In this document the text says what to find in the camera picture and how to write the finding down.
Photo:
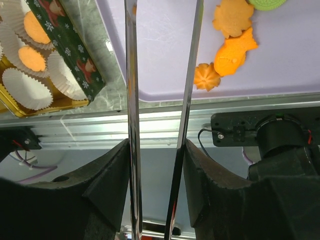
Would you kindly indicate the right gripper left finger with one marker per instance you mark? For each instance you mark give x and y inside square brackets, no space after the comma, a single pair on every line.
[84,204]

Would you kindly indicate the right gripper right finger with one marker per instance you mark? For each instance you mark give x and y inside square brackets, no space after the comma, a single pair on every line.
[225,206]

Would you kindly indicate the round orange cookie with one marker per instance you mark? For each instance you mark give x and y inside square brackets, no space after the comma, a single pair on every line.
[32,59]

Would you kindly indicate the lilac plastic tray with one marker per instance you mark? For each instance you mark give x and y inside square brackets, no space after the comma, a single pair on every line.
[286,61]

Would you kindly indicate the round chocolate chip cookie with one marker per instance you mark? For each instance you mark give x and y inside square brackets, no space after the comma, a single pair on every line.
[34,29]

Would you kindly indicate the metal tongs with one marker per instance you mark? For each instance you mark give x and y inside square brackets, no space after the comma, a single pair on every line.
[161,48]

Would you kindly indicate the flower shaped cookie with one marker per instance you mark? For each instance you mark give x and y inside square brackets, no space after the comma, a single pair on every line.
[232,17]

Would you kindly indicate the white paper cup front-right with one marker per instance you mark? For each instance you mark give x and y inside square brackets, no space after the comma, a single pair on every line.
[62,77]

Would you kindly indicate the white paper cup front-left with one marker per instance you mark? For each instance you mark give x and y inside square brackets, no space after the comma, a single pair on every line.
[26,90]

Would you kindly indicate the green christmas cookie tin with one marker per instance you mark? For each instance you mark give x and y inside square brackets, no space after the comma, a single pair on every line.
[66,41]

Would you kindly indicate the white paper cup centre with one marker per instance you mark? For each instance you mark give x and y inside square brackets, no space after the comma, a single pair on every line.
[11,43]

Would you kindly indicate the white paper cup back-right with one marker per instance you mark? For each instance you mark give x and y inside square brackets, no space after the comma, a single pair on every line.
[18,15]

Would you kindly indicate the green sandwich cookie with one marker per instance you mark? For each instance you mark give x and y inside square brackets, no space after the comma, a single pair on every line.
[266,5]

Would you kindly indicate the aluminium rail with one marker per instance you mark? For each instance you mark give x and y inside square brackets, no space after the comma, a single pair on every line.
[159,126]

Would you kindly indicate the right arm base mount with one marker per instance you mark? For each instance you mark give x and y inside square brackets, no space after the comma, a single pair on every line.
[288,143]

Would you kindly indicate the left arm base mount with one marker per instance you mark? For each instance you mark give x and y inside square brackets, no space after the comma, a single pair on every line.
[17,138]

